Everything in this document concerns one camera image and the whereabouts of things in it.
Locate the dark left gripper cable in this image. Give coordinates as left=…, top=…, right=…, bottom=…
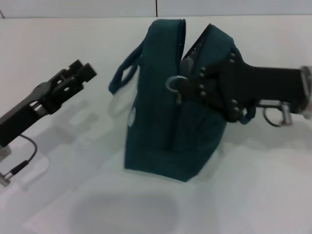
left=0, top=134, right=37, bottom=188

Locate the dark gripper cable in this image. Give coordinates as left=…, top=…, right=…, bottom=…
left=0, top=134, right=37, bottom=188
left=262, top=99, right=293, bottom=127

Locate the dark teal insulated lunch bag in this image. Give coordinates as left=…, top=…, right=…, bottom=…
left=108, top=18, right=256, bottom=183

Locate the dark right gripper cable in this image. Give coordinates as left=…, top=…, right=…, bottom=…
left=262, top=99, right=293, bottom=127

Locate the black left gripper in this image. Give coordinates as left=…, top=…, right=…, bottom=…
left=0, top=59, right=98, bottom=147

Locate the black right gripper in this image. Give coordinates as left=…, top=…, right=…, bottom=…
left=179, top=55, right=307, bottom=122

